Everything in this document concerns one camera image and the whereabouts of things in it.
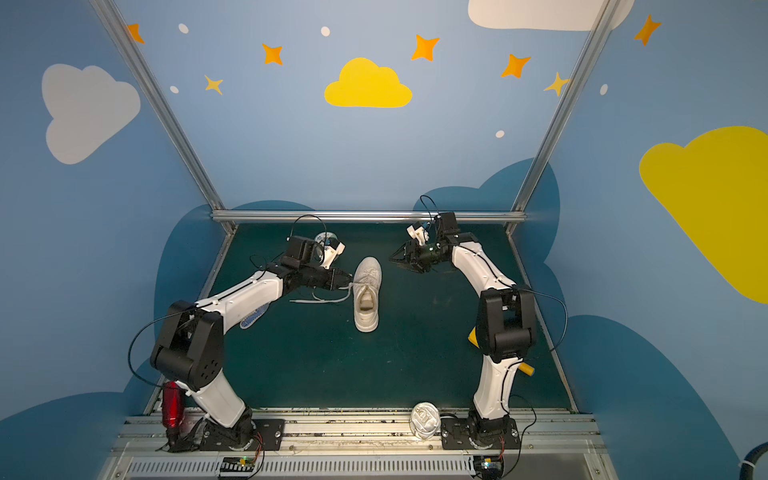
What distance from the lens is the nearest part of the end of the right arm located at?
0.72 m

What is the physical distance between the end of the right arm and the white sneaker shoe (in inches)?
5.6

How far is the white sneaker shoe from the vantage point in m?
0.88
